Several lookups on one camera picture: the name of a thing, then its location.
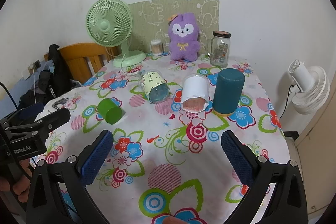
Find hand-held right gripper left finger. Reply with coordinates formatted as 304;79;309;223
26;130;114;224

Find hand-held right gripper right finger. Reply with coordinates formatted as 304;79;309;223
221;130;308;224

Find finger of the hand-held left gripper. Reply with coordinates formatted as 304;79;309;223
5;108;71;137
0;102;45;128

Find small green cup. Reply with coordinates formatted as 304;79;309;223
97;98;124;125

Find clear cup with white paper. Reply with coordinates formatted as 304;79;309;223
181;74;210;113

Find clear cup with yellow label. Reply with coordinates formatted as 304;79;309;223
138;70;171;104

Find teal cup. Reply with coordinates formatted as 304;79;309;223
212;68;245;116

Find person's left hand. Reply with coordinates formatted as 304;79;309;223
0;160;36;195

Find black bag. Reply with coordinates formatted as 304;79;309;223
48;44;73;96
18;69;71;112

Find wooden chair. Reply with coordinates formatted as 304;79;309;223
43;42;120;84

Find floral tablecloth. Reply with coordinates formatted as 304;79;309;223
31;52;290;224

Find beige cabinet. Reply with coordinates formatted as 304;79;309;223
283;98;336;215

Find green desk fan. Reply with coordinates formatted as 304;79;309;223
85;0;146;67

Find white clip fan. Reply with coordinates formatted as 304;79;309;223
288;59;330;115

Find glass jar with label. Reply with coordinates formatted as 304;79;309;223
210;30;231;68

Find clear glass container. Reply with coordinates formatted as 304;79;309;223
199;38;213;57

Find cotton swab container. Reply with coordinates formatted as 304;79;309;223
150;40;164;56

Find purple plush toy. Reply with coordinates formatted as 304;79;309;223
167;13;202;61

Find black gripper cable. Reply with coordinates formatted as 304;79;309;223
0;82;20;112

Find wall socket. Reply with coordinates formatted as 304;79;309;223
28;59;42;75

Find black fan cable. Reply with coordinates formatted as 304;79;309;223
278;84;294;120

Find green printed wall mat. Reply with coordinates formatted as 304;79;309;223
128;0;220;56

